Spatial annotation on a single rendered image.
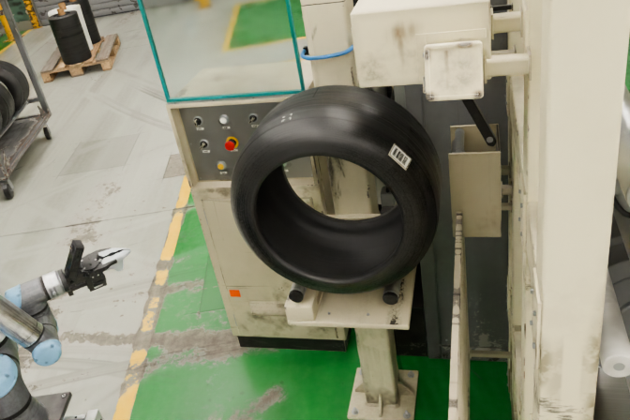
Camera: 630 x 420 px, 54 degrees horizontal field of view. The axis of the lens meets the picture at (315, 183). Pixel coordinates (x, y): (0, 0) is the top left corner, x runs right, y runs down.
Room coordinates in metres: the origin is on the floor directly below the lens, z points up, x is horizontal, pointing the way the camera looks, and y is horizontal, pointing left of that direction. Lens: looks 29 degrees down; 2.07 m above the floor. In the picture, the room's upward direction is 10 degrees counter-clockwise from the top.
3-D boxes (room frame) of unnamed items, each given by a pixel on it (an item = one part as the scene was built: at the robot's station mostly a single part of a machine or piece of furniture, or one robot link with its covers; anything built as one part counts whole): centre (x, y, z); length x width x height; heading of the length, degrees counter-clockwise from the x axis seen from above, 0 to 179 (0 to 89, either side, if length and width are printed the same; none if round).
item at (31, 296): (1.50, 0.88, 1.04); 0.11 x 0.08 x 0.09; 113
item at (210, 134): (2.37, 0.19, 0.63); 0.56 x 0.41 x 1.27; 73
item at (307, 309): (1.62, 0.06, 0.83); 0.36 x 0.09 x 0.06; 163
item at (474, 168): (1.68, -0.50, 1.05); 0.20 x 0.15 x 0.30; 163
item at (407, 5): (1.37, -0.32, 1.71); 0.61 x 0.25 x 0.15; 163
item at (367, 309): (1.58, -0.07, 0.80); 0.37 x 0.36 x 0.02; 73
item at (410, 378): (1.83, -0.13, 0.02); 0.27 x 0.27 x 0.04; 73
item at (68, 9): (7.95, 2.62, 0.38); 1.20 x 0.80 x 0.76; 6
